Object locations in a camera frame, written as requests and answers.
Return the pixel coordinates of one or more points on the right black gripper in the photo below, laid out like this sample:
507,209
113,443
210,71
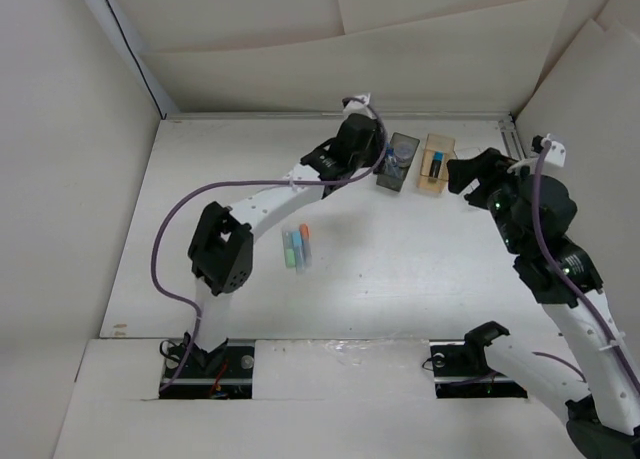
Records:
484,166

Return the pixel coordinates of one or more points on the dark grey transparent container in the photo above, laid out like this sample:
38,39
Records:
391,183

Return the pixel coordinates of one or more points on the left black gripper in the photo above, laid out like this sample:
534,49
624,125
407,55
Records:
378,148

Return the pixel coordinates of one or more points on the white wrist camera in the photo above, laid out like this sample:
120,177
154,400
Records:
357,104
554,151

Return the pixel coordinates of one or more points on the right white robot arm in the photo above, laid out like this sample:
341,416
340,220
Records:
601,412

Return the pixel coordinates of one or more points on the clear tape dispenser roll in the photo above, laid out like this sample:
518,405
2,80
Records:
404,150

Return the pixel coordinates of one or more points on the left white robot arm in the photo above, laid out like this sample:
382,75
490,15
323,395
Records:
221,250

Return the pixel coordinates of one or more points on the aluminium rail right side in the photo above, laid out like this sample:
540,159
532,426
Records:
512,142

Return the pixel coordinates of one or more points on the blue pastel highlighter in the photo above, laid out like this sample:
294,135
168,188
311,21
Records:
298,251

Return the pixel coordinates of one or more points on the blue cap black marker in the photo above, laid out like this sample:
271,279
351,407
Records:
435,165

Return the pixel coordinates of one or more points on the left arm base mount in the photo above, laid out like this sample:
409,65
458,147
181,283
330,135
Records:
225,373

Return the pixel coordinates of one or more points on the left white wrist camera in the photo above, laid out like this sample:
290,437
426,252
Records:
357,104

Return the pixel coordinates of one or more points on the clear transparent container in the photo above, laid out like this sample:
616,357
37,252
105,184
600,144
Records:
467,153

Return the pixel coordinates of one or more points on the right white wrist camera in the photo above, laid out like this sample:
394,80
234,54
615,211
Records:
554,151

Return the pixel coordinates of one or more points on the blue cap glue bottle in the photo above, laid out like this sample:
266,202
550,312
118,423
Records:
391,167

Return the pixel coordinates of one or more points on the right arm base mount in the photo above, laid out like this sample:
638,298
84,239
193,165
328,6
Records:
459,374

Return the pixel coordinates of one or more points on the green pastel highlighter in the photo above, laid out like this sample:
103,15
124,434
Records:
289,253

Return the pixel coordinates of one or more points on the orange cap clear marker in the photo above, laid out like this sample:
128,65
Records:
306,245

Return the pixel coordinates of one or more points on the orange transparent container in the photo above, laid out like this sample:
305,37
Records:
435,143

